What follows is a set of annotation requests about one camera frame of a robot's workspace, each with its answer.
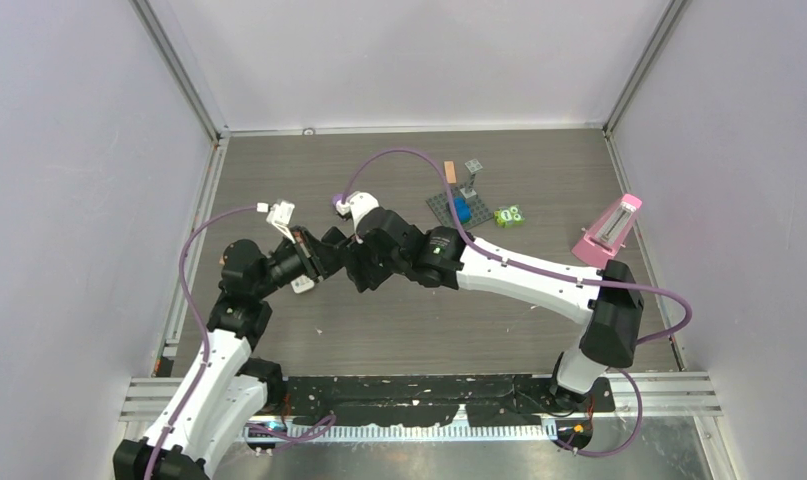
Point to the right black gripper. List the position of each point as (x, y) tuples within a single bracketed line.
[(357, 252)]

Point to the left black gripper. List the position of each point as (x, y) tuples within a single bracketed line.
[(323, 260)]

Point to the beige remote control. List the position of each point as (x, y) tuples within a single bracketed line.
[(302, 284)]

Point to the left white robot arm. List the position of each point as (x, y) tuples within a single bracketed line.
[(216, 398)]

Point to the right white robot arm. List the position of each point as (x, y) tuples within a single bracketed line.
[(596, 299)]

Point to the blue lego brick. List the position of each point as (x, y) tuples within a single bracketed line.
[(462, 209)]

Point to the orange wooden block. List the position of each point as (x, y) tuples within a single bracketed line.
[(450, 173)]

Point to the grey lego baseplate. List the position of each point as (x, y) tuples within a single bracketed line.
[(480, 212)]

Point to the grey lego tower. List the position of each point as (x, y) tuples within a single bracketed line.
[(467, 189)]

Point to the green owl toy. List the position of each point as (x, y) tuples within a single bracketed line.
[(509, 216)]

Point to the pink metronome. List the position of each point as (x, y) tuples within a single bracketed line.
[(605, 237)]

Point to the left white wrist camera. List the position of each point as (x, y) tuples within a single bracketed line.
[(278, 215)]

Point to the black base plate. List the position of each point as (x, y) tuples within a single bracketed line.
[(434, 400)]

